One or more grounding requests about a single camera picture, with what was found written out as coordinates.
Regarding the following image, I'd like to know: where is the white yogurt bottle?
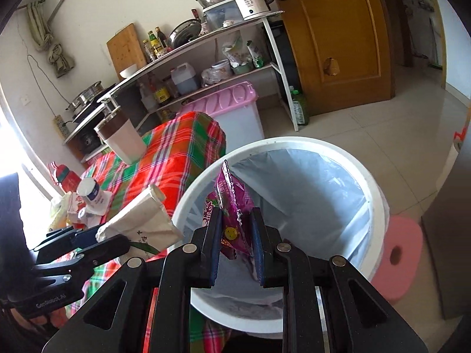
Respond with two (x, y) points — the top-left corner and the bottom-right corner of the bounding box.
(77, 178), (112, 216)

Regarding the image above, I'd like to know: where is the white milk carton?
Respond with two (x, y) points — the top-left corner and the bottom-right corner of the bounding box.
(96, 184), (184, 264)

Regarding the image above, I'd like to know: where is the purple snack wrapper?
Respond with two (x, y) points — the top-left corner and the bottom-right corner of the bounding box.
(215, 160), (255, 260)

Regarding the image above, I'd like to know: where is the white trash bin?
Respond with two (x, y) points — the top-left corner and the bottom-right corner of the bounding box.
(191, 136), (389, 335)

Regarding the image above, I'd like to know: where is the tissue pack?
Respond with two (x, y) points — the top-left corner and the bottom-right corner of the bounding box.
(49, 192), (85, 231)

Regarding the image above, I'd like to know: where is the red water bottle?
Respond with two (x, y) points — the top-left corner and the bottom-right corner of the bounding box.
(47, 162), (81, 193)

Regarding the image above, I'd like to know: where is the grey bin liner bag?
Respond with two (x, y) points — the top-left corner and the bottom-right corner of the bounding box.
(187, 148), (371, 320)

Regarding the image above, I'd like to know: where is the white brown lidded mug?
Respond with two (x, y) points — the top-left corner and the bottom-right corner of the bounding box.
(94, 106), (147, 165)

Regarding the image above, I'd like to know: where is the plaid tablecloth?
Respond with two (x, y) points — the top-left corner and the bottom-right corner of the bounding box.
(65, 111), (231, 352)

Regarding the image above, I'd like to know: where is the pink foam stool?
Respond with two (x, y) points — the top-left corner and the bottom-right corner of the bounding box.
(371, 215), (424, 304)

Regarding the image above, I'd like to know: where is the steel pot with lid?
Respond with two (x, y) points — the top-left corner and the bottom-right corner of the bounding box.
(66, 81), (104, 114)

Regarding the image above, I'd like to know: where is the green bottle on floor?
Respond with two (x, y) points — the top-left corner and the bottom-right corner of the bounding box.
(289, 85), (310, 126)

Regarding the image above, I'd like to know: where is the pink storage box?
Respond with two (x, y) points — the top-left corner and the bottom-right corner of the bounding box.
(177, 81), (265, 153)

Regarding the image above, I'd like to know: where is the white ceramic bowl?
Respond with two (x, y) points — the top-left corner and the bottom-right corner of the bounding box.
(119, 64), (138, 79)

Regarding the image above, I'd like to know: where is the white oil jug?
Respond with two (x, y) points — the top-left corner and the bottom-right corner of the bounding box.
(171, 62), (200, 96)

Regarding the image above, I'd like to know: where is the wooden cutting board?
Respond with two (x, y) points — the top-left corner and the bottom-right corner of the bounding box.
(106, 23), (148, 81)

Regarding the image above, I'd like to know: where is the white metal shelf rack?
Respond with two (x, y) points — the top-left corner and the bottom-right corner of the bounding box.
(64, 12), (288, 163)

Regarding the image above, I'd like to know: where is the wooden door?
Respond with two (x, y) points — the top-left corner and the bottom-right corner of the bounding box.
(278, 0), (395, 115)

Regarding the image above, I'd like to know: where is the steel pan lid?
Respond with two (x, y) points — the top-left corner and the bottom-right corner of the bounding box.
(168, 18), (201, 49)

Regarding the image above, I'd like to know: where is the clear storage container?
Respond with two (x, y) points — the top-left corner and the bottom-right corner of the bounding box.
(203, 0), (243, 31)

